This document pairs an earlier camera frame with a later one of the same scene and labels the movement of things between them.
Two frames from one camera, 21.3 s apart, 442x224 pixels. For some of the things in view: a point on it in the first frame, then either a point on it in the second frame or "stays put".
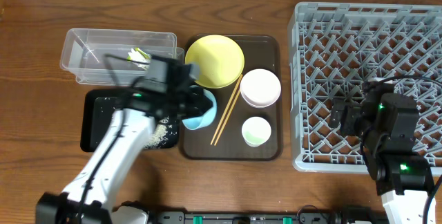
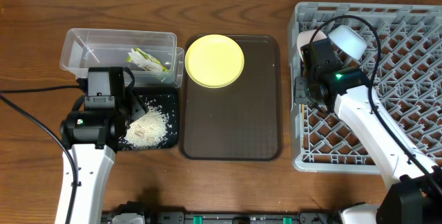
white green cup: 255,131 -> 348,40
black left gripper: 199,103 -> 139,106
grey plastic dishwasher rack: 335,48 stays put
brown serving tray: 239,131 stays put
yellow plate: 220,61 stays put
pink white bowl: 260,88 -> 303,38
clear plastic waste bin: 107,57 stays put
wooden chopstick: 226,109 -> 302,122
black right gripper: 340,114 -> 299,90
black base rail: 367,214 stays put
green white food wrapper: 139,58 stays put
